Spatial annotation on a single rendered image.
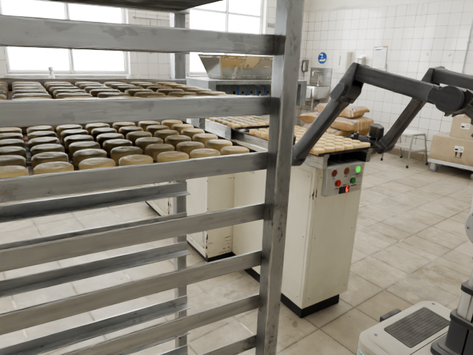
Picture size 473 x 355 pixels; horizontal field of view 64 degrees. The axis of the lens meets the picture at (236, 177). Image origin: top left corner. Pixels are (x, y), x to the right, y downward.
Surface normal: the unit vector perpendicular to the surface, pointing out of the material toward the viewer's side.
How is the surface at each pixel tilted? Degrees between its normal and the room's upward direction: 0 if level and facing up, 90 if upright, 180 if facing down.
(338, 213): 90
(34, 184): 90
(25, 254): 90
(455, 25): 90
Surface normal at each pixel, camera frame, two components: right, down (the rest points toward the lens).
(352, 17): -0.79, 0.15
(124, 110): 0.49, 0.28
